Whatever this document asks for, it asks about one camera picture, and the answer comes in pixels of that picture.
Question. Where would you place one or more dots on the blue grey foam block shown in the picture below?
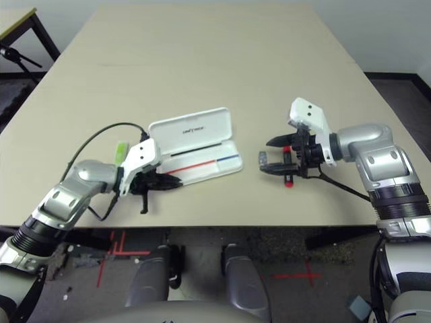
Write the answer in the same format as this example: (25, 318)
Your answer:
(359, 307)

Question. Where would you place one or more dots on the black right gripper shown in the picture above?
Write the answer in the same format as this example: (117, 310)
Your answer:
(306, 151)

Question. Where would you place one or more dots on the red and black marker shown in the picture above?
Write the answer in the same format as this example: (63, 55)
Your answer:
(288, 181)

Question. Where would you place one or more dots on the small dark eraser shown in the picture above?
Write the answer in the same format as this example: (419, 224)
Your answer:
(263, 158)

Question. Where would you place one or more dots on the green highlighter pen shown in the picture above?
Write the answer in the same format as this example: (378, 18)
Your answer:
(121, 151)

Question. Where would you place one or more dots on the grey robot torso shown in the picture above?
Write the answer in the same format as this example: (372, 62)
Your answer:
(175, 314)

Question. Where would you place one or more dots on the white plastic pencil case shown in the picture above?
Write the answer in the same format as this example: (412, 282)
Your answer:
(192, 131)

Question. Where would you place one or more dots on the black tripod stand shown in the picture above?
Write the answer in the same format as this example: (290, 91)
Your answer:
(13, 55)

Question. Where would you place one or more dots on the grey robot left leg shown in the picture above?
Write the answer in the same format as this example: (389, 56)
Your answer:
(151, 276)

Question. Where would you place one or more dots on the grey robot leg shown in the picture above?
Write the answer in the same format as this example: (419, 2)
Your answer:
(151, 276)
(246, 279)

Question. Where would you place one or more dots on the beige side table black frame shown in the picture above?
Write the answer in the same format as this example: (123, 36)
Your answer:
(17, 23)

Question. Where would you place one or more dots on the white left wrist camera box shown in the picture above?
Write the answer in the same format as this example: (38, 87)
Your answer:
(143, 153)

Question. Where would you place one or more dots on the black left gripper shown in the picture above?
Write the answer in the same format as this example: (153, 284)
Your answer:
(144, 183)

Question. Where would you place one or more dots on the black foam floor mat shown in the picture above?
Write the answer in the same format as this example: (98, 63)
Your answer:
(10, 97)

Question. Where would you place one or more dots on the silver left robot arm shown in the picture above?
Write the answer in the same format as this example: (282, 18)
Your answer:
(67, 195)

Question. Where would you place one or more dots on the grey robot right leg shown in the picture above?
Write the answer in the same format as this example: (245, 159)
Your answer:
(246, 279)

